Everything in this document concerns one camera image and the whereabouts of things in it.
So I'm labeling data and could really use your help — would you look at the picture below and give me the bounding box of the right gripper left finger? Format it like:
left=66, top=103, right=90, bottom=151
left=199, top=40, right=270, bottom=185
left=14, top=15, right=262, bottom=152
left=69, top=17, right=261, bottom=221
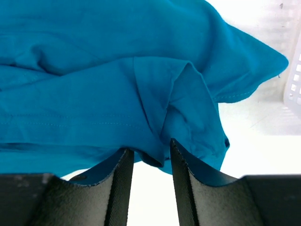
left=30, top=148, right=134, bottom=226

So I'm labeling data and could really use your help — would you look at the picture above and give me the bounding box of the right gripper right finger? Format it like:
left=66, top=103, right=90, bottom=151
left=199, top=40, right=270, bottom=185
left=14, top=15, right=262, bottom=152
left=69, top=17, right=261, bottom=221
left=170, top=138, right=263, bottom=226

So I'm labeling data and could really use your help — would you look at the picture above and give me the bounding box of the blue t shirt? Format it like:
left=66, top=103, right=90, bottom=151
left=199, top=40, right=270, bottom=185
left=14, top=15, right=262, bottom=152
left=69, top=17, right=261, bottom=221
left=0, top=0, right=288, bottom=177

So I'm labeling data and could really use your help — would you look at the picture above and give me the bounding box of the white plastic basket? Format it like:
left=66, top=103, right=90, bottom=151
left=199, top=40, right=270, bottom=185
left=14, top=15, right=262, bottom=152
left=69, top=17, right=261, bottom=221
left=284, top=34, right=301, bottom=118

